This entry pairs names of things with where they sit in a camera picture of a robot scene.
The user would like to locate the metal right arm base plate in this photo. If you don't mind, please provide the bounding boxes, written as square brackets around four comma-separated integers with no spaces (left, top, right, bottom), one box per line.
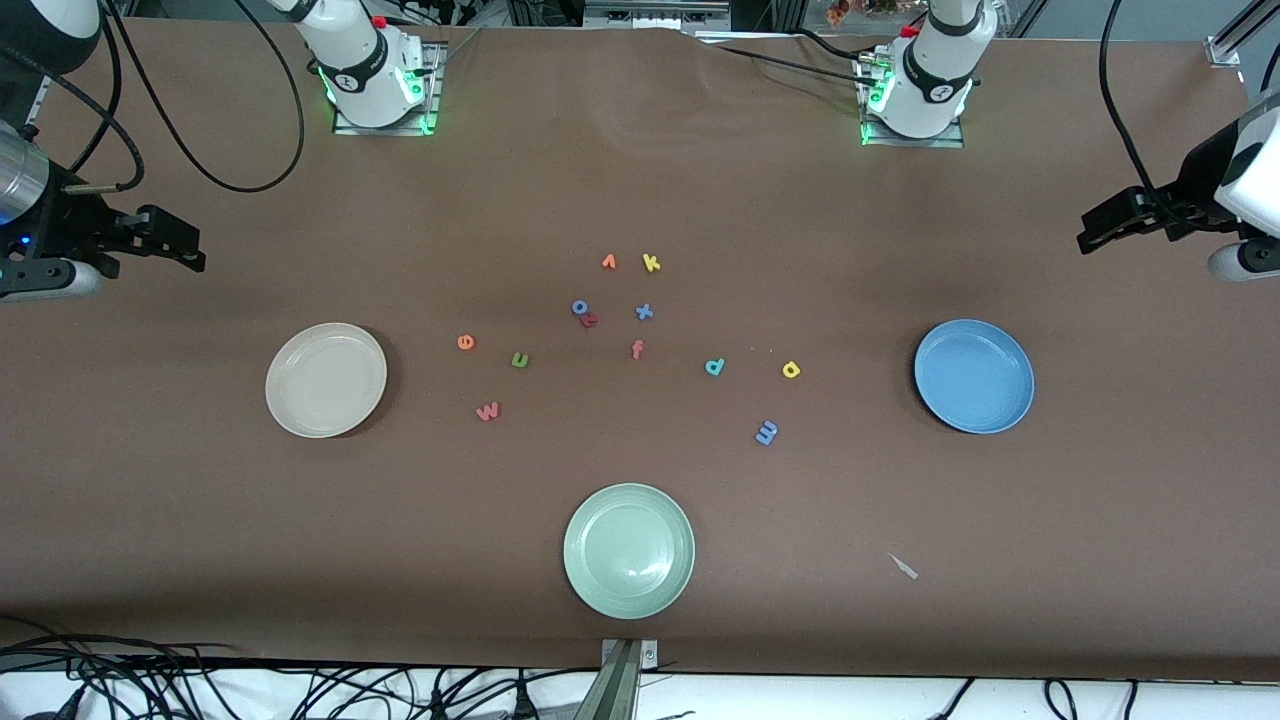
[332,42,446,137]

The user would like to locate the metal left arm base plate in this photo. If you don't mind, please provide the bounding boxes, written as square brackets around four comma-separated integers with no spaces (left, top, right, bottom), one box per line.
[858,55,966,149]

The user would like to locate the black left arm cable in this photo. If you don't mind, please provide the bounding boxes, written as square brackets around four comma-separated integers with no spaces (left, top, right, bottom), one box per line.
[1098,0,1161,196]

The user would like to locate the black cable tangle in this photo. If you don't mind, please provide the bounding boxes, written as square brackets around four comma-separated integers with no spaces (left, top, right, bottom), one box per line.
[0,615,601,720]

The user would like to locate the beige plate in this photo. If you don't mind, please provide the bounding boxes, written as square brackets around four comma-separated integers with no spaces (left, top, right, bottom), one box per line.
[265,322,389,439]

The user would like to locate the aluminium frame profile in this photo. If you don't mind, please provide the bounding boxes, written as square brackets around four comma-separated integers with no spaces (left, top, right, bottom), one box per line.
[1205,0,1280,69]
[20,75,53,136]

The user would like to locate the grey metal box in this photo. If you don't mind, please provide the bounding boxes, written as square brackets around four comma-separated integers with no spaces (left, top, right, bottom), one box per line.
[583,0,733,31]

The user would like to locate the brown table cover sheet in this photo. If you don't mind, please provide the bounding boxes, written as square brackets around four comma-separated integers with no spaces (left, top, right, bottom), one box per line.
[0,18,1280,683]

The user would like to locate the blue plate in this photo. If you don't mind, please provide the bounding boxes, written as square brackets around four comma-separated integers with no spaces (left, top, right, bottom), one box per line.
[913,319,1036,435]

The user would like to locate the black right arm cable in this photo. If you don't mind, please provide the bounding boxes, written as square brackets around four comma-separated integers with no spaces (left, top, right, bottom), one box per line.
[0,0,306,194]

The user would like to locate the green plate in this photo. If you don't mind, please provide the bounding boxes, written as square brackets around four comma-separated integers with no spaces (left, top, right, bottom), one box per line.
[563,483,696,621]

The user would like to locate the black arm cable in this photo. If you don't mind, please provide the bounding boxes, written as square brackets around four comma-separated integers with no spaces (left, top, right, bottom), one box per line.
[0,0,306,194]
[1098,0,1161,196]

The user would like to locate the black table cable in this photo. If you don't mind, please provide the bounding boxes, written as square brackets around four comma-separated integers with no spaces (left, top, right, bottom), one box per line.
[700,42,876,89]
[785,28,873,61]

